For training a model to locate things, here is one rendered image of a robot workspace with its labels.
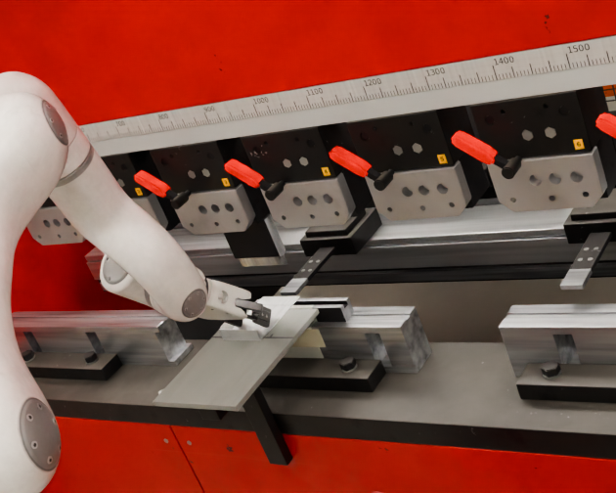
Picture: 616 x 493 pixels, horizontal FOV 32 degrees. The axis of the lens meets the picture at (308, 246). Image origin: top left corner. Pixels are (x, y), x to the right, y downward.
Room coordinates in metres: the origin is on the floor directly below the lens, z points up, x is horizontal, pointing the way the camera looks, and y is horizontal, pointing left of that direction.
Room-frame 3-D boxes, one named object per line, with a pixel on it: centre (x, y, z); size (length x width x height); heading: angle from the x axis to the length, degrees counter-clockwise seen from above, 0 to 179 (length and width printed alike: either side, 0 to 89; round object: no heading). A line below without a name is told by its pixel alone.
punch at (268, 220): (1.69, 0.08, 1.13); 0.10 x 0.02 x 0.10; 49
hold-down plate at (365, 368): (1.62, 0.09, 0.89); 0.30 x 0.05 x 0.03; 49
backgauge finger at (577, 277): (1.46, -0.42, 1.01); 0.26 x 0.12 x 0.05; 139
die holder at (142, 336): (2.05, 0.50, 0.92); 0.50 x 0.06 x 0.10; 49
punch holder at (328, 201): (1.57, -0.05, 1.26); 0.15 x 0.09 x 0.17; 49
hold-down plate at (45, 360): (2.04, 0.57, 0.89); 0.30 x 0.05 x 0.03; 49
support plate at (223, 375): (1.57, 0.18, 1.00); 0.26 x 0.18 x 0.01; 139
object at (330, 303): (1.66, 0.05, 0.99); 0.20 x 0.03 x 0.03; 49
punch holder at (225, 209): (1.70, 0.10, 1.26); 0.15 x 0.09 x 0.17; 49
